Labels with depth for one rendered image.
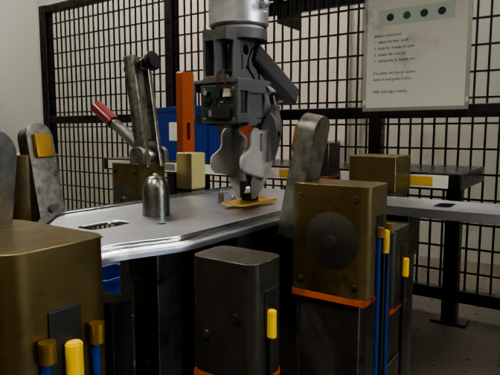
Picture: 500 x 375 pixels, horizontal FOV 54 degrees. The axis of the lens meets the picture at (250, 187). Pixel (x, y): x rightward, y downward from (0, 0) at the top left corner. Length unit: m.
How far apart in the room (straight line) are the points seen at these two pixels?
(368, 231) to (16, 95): 4.07
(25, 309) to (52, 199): 0.44
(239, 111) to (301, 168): 0.10
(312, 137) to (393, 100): 0.63
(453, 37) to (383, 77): 0.16
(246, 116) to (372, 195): 0.18
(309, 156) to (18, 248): 0.35
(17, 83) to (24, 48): 0.30
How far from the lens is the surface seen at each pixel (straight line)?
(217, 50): 0.61
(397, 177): 0.83
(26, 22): 4.59
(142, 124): 0.77
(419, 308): 1.22
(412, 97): 1.14
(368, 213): 0.50
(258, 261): 0.42
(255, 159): 0.63
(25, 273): 0.25
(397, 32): 1.17
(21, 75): 4.48
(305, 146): 0.54
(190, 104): 0.87
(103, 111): 0.85
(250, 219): 0.57
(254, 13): 0.63
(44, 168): 0.68
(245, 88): 0.59
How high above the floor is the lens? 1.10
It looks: 6 degrees down
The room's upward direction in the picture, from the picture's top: straight up
